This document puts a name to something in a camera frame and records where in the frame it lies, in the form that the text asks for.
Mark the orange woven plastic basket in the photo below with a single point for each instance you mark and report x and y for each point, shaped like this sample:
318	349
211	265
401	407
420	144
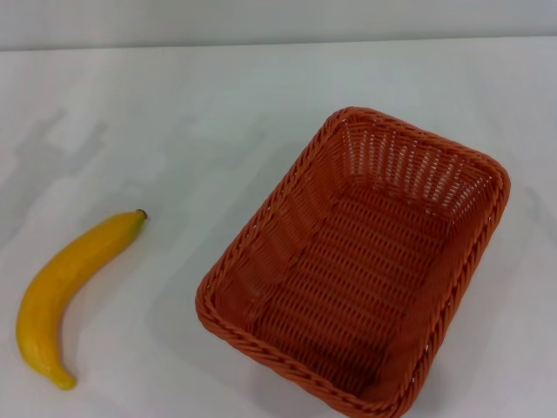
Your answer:
348	278

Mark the yellow banana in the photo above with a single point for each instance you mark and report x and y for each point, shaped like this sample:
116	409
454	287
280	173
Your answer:
56	283

